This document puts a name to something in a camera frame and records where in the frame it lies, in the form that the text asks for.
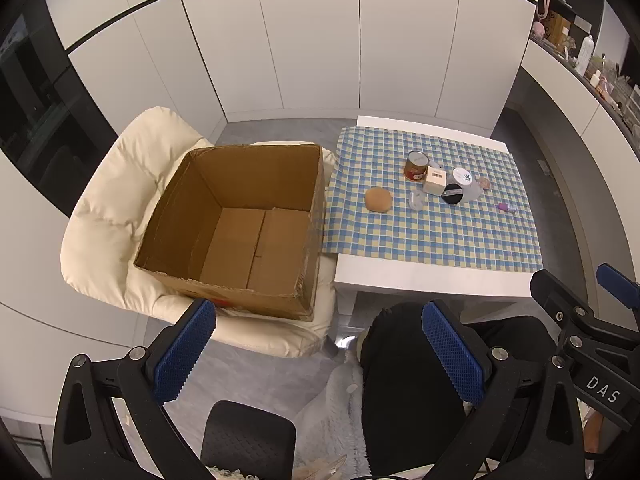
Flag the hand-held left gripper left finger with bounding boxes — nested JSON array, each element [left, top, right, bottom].
[[52, 298, 217, 480]]

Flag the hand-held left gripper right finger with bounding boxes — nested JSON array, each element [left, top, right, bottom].
[[421, 299, 586, 480]]

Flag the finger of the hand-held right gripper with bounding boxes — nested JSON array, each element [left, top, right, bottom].
[[530, 269, 598, 333], [596, 262, 640, 335]]

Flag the translucent square container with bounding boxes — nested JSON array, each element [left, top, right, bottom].
[[447, 175, 483, 205]]

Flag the brown cardboard box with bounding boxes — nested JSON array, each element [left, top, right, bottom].
[[132, 144, 327, 322]]

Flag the small beige carton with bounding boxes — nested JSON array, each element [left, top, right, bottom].
[[423, 166, 448, 196]]

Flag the round brown bun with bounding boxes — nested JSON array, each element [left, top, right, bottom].
[[364, 186, 394, 213]]

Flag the red tin can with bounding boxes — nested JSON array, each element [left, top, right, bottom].
[[404, 150, 431, 182]]

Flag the person's right hand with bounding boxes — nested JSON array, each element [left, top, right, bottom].
[[584, 407, 602, 463]]

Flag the person's legs in black trousers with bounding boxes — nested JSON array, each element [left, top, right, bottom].
[[360, 302, 586, 478]]

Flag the white table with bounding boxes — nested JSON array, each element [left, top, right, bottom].
[[334, 115, 546, 332]]

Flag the black padded armrest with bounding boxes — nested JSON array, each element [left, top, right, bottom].
[[200, 400, 297, 480]]

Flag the blue yellow checkered tablecloth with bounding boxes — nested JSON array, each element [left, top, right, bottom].
[[320, 126, 545, 273]]

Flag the cream padded chair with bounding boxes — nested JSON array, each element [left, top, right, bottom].
[[60, 106, 341, 359]]

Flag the tall white spray bottle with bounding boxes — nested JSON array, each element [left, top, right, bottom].
[[575, 35, 596, 75]]

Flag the brown paw print box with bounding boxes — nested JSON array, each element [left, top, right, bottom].
[[547, 12, 571, 43]]

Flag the black glass cabinet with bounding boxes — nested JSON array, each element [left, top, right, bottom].
[[0, 0, 118, 216]]

